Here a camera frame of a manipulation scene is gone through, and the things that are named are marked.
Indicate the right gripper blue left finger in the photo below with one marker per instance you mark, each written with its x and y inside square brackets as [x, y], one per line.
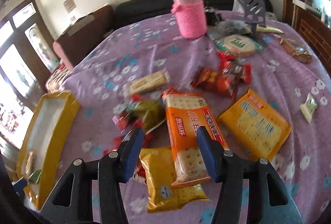
[116, 168]

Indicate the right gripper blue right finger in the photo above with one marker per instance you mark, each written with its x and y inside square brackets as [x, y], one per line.
[223, 167]

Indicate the yellow snack bag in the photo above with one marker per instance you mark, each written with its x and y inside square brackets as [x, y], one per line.
[160, 174]

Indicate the yellow cracker pack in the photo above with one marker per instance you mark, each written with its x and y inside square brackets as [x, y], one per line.
[259, 128]

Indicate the olive green snack bag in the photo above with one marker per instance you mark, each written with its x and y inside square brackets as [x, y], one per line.
[151, 114]

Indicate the orange soda cracker pack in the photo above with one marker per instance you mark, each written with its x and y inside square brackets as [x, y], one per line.
[185, 113]

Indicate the red gold snack bag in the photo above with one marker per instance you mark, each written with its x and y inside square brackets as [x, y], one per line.
[216, 82]

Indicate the beige cracker bar pack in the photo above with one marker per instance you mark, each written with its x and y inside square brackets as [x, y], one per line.
[146, 83]

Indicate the green white candy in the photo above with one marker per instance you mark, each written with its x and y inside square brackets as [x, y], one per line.
[308, 108]

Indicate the purple floral tablecloth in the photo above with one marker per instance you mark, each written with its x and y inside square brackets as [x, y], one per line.
[155, 44]

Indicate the yellow cardboard box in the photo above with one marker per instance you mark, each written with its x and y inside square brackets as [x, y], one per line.
[45, 137]

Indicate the red candy pack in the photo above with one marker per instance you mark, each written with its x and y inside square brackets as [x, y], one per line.
[229, 65]

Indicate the round rice cracker pack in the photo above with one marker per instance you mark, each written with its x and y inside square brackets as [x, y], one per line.
[239, 46]

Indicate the brown pink armchair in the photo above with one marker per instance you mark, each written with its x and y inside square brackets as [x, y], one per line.
[79, 39]

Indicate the brown bread bag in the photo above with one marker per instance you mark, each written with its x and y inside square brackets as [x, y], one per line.
[296, 50]

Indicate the cream horn-shaped object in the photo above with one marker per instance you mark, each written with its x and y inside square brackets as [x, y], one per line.
[268, 29]

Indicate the pink knit-sleeved bottle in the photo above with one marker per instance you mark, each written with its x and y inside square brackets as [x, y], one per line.
[190, 17]

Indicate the black sofa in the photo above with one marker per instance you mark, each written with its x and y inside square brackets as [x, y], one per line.
[134, 11]

